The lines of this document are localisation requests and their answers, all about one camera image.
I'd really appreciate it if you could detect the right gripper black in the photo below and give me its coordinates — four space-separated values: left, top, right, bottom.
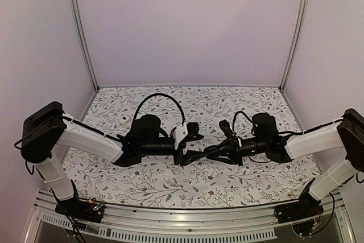
209 137 268 167

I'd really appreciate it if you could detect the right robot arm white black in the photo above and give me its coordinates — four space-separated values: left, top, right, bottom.
204 109 363 218

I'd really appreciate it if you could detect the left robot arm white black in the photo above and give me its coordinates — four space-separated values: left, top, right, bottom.
14 101 206 217

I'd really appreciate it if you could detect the white charging case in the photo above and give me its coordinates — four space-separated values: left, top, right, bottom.
119 116 130 125

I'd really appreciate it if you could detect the floral patterned table mat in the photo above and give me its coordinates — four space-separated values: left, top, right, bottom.
63 87 320 208

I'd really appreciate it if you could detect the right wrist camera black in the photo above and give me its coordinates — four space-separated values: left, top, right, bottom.
219 120 236 139

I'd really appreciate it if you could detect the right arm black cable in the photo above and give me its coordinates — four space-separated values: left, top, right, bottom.
231 110 257 135

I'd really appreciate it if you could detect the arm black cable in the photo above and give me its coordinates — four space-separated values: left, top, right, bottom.
231 110 257 135
135 93 187 127

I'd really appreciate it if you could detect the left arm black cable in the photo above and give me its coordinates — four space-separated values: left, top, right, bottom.
135 93 187 127

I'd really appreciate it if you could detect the aluminium front rail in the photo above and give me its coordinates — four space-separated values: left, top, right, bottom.
24 190 358 242

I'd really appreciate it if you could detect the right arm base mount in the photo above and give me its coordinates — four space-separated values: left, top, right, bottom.
274 195 324 224

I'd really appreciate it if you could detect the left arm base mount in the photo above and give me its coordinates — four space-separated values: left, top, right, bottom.
55 197 105 223

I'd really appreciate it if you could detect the left aluminium corner post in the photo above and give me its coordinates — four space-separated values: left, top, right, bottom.
69 0 100 92

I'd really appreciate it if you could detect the aluminium corner post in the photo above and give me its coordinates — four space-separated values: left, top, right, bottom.
69 0 100 92
279 0 309 93

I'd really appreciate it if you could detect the right aluminium corner post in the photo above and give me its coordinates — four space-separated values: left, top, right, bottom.
279 0 309 93

